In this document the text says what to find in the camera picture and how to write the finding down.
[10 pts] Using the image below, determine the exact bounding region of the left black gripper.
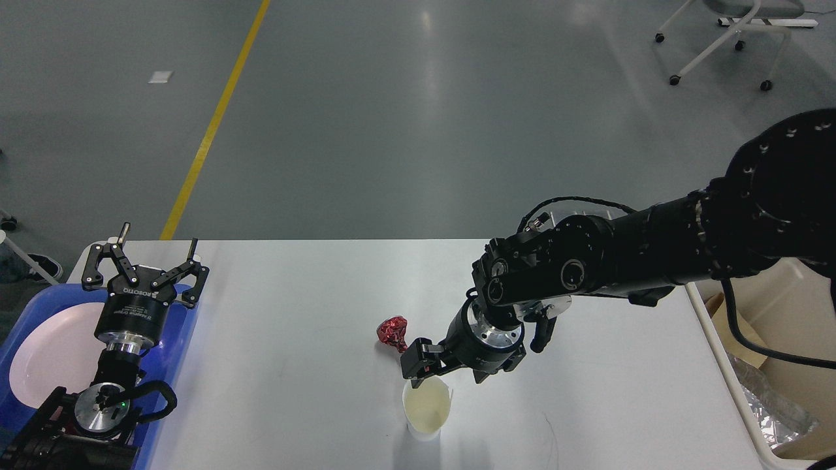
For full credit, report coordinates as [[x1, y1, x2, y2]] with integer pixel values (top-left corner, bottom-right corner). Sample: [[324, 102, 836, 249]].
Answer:
[[81, 223, 210, 353]]

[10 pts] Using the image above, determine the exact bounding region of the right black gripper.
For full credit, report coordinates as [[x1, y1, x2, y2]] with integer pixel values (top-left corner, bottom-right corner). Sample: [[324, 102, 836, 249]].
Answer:
[[400, 298, 526, 384]]

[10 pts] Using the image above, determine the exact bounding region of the cream cup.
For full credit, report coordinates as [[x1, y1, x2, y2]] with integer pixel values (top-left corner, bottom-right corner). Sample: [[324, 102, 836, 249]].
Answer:
[[401, 377, 453, 441]]

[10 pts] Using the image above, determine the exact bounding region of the red foil wrapper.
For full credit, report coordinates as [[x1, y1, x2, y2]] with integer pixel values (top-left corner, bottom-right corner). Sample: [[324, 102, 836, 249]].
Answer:
[[376, 316, 408, 353]]

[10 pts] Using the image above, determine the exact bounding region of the pink plate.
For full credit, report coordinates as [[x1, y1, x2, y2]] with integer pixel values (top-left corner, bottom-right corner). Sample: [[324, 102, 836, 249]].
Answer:
[[9, 302, 105, 408]]

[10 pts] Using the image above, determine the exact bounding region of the brown paper bag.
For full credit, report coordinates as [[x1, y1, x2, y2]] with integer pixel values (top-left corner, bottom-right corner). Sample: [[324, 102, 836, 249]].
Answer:
[[707, 292, 771, 369]]

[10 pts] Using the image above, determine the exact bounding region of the aluminium foil tray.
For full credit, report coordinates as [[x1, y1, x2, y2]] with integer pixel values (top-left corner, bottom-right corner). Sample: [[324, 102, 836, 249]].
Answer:
[[728, 353, 819, 451]]

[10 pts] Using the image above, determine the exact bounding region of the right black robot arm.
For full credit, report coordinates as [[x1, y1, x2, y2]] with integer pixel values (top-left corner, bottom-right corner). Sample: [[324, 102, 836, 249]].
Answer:
[[400, 109, 835, 388]]

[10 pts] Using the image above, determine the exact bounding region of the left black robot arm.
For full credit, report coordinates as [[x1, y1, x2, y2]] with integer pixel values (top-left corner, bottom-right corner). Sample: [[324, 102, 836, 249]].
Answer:
[[2, 223, 210, 469]]

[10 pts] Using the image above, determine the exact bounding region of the blue plastic tray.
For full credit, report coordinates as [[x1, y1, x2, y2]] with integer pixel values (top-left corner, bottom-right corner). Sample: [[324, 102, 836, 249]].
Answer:
[[1, 285, 198, 469]]

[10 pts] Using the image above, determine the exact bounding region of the person's shoe and leg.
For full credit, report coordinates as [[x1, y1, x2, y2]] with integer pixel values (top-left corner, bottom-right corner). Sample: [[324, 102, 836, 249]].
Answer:
[[1, 252, 63, 285]]

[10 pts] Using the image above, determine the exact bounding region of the white bar behind chair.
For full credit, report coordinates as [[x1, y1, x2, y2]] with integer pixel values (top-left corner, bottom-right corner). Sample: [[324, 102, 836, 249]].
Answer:
[[716, 17, 819, 29]]

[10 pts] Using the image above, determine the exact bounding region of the white office chair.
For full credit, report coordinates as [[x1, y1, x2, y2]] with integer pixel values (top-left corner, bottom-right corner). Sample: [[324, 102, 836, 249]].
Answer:
[[668, 1, 805, 92]]

